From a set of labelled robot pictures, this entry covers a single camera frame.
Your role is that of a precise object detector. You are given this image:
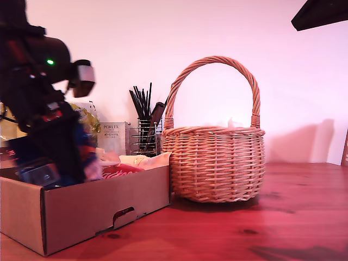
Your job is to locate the dark blue egg bag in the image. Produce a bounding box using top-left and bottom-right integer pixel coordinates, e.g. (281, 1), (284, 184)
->
(10, 123), (103, 191)

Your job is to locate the black chopstick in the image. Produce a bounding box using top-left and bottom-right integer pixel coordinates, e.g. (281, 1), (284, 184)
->
(128, 90), (142, 120)
(146, 83), (152, 120)
(133, 86), (146, 120)

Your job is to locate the white Porlex box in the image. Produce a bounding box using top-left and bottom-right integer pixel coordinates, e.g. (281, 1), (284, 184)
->
(100, 121), (131, 156)

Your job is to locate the woven wicker basket with handle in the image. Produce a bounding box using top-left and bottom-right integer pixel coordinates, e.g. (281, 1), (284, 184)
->
(162, 55), (266, 203)

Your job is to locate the red and yellow Maltesers bag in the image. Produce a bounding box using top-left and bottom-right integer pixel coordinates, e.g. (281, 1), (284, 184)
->
(102, 152), (172, 181)

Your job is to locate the brown cardboard box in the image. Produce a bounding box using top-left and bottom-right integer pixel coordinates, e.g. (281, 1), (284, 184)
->
(0, 160), (172, 257)

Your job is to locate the brown wooden board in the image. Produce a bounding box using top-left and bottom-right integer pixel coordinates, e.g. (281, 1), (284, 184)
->
(339, 125), (348, 167)

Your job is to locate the dark brown utensil handle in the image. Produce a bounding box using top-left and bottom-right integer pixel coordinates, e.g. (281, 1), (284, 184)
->
(148, 101), (167, 128)

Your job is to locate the yellow kitchen towel pack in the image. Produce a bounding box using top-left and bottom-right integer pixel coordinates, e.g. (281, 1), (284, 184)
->
(0, 101), (102, 147)

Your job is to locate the chrome wire utensil holder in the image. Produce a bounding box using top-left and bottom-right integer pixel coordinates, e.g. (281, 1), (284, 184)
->
(129, 117), (164, 158)

